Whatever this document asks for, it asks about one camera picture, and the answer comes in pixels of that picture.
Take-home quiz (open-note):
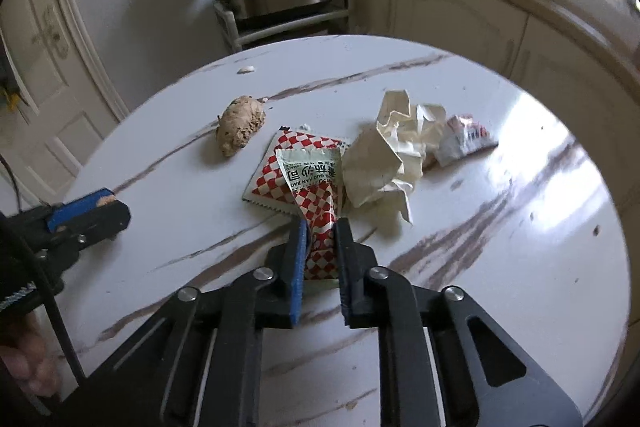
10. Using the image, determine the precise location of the metal door handle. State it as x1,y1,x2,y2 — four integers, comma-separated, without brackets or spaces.
31,4,70,60

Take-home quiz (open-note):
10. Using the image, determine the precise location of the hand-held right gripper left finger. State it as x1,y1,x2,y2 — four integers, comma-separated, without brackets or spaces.
60,218,309,427

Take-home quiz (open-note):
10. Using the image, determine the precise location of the white door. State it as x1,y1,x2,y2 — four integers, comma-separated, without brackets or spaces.
0,0,131,218

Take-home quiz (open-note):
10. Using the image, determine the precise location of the red checked green label packet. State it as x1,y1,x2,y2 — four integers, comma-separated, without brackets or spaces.
275,146,347,282

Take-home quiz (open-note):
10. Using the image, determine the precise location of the white storage rack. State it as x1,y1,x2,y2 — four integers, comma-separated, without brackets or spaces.
214,0,351,54

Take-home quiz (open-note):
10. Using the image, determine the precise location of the small red white packet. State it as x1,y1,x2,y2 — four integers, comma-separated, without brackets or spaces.
434,113,499,168

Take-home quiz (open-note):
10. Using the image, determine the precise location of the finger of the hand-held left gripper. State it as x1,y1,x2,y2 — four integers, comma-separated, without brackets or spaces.
40,202,132,254
46,188,119,231

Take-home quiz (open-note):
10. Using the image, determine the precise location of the blue yellow hanging bag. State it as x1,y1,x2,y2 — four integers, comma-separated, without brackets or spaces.
0,52,28,118

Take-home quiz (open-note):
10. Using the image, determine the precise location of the person's left hand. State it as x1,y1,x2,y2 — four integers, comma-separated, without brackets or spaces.
0,319,60,397

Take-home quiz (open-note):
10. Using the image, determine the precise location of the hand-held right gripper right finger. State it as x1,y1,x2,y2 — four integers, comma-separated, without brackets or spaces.
333,217,584,427

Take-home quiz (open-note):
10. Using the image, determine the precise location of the brown ginger root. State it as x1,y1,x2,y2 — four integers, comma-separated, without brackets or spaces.
215,95,267,158

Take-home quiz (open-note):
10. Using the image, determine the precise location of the red checked square packet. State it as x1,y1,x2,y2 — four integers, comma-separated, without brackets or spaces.
242,125,352,212

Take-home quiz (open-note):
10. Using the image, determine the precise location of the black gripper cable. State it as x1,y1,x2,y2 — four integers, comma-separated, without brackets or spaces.
0,154,88,385

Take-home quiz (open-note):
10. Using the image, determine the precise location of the crumpled white paper napkin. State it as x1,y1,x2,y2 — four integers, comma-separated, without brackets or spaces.
342,89,448,224

